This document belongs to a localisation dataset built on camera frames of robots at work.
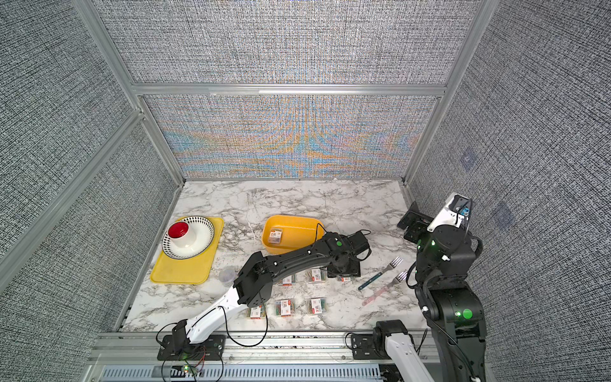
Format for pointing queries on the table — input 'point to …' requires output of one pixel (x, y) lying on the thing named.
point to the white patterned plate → (204, 231)
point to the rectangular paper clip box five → (316, 274)
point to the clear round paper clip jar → (227, 277)
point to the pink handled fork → (402, 277)
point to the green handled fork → (395, 263)
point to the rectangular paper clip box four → (275, 235)
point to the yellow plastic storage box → (291, 234)
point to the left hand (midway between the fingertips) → (357, 276)
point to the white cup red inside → (180, 234)
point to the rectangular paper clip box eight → (344, 278)
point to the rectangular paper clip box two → (255, 313)
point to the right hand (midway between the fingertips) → (437, 206)
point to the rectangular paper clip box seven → (316, 305)
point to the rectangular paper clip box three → (285, 308)
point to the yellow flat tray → (196, 270)
